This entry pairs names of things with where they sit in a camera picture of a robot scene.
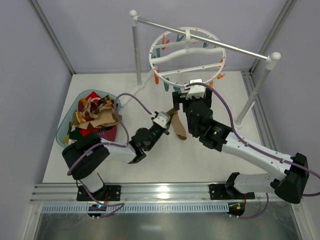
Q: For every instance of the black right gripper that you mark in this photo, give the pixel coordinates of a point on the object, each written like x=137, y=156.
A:
x=178, y=96

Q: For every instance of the maroon olive striped sock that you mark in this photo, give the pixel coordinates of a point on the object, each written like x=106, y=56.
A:
x=177, y=125

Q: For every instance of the beige patchwork argyle sock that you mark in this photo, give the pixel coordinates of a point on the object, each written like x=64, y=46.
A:
x=107, y=118

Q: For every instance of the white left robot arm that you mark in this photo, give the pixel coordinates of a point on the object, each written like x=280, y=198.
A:
x=84, y=156

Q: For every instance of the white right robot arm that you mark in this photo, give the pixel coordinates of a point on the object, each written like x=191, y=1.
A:
x=285, y=175

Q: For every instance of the white round clip hanger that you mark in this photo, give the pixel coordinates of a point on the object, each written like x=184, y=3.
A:
x=187, y=57

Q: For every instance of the pile of colourful socks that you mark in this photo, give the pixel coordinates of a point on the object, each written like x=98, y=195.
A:
x=88, y=109

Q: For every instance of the teal plastic basket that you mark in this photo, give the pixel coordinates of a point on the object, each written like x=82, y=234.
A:
x=63, y=128

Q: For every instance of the white metal drying rack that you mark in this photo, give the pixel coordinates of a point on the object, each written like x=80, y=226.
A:
x=270, y=60

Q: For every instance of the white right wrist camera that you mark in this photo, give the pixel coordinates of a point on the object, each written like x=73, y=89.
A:
x=195, y=91

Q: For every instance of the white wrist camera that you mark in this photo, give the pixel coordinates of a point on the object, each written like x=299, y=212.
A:
x=195, y=91
x=160, y=118

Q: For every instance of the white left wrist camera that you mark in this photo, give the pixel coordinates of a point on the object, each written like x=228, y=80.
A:
x=160, y=118

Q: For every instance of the aluminium mounting rail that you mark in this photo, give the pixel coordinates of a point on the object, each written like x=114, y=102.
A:
x=130, y=192

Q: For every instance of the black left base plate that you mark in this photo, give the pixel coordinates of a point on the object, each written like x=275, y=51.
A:
x=105, y=194

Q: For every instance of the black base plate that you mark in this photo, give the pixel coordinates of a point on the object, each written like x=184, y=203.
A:
x=105, y=194
x=219, y=191

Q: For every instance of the white slotted cable duct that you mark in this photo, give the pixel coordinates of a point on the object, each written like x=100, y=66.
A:
x=135, y=208

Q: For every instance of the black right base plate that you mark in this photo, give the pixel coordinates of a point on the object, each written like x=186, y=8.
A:
x=219, y=191

